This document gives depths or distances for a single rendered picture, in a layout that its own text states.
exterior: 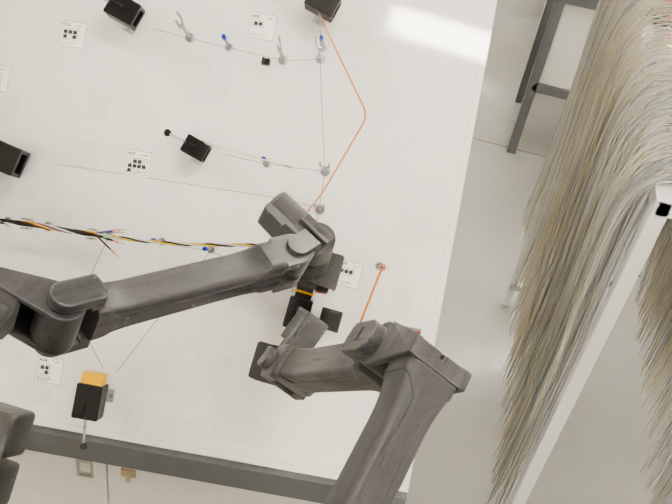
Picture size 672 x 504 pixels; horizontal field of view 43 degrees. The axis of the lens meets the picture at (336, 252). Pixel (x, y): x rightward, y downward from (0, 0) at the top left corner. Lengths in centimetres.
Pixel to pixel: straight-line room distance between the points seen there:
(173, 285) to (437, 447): 183
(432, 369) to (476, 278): 266
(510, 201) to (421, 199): 244
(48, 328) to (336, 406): 69
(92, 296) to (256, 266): 27
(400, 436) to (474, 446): 208
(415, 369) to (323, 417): 77
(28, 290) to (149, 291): 16
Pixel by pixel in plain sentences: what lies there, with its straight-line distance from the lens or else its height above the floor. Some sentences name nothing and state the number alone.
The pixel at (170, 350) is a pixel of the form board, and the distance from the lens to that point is 163.
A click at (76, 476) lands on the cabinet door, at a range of 187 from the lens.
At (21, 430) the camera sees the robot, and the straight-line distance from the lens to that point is 64.
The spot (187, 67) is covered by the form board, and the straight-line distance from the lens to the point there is 166.
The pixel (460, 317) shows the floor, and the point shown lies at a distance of 333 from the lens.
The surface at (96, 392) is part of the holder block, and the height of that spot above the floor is 101.
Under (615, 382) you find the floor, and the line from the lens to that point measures 333.
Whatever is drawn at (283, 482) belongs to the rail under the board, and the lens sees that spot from 166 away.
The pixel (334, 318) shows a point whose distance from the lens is 159.
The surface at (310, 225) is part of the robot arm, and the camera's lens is 135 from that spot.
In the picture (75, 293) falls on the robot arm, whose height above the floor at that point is 147.
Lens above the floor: 221
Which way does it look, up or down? 39 degrees down
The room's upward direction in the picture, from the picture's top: 11 degrees clockwise
